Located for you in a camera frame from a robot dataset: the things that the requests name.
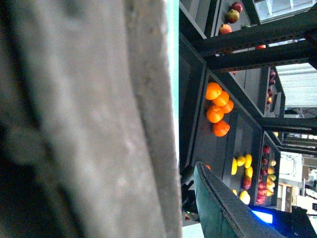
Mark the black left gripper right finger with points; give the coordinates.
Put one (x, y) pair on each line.
(222, 214)

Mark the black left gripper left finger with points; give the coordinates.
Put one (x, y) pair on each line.
(87, 144)

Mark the light teal plastic basket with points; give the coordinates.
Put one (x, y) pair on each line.
(172, 13)

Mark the red yellow mango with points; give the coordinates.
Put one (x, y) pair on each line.
(247, 182)

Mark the yellow mango centre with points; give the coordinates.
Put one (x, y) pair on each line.
(240, 161)

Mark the orange front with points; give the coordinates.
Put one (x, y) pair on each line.
(220, 128)

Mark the orange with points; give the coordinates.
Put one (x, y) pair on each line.
(220, 128)
(214, 114)
(213, 90)

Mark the orange lower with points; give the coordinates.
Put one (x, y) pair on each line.
(214, 114)

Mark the orange upper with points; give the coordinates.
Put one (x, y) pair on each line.
(213, 90)

